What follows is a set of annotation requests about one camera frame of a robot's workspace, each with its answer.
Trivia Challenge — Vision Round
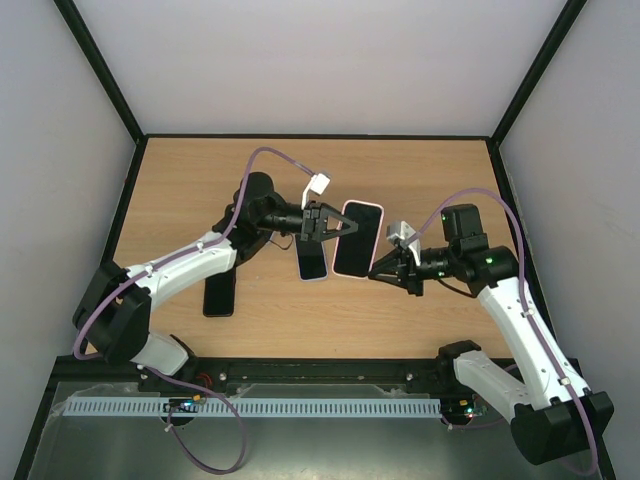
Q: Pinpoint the pink phone case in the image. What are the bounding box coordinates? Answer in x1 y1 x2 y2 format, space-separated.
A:
331 198 387 279

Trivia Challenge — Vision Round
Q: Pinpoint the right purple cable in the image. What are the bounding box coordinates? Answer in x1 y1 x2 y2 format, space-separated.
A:
412 187 601 477

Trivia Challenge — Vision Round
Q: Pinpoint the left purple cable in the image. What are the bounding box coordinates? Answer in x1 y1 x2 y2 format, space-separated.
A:
72 146 316 474

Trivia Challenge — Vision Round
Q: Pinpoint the slotted grey cable duct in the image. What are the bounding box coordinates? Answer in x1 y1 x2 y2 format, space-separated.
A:
62 397 441 419

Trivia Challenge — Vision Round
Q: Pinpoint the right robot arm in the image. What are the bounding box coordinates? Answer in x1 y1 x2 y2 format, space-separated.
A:
369 204 614 465

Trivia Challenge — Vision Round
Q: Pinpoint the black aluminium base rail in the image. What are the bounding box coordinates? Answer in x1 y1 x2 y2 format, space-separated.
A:
49 356 471 397

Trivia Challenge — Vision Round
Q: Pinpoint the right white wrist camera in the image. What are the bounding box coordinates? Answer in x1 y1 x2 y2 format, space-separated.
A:
386 220 422 266

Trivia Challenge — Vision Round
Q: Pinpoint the black cage frame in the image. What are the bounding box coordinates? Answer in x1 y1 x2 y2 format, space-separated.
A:
0 0 640 480

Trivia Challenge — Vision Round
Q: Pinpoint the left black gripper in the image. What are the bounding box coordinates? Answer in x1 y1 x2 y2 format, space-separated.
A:
258 203 360 246

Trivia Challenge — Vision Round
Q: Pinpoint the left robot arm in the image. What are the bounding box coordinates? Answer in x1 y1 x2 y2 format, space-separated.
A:
72 172 359 376

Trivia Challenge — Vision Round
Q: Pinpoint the black phone in black case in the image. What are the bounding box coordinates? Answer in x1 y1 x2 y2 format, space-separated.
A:
202 268 236 318

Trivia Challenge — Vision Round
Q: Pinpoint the purple cable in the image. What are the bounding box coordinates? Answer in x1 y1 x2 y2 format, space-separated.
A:
412 187 601 477
72 146 316 474

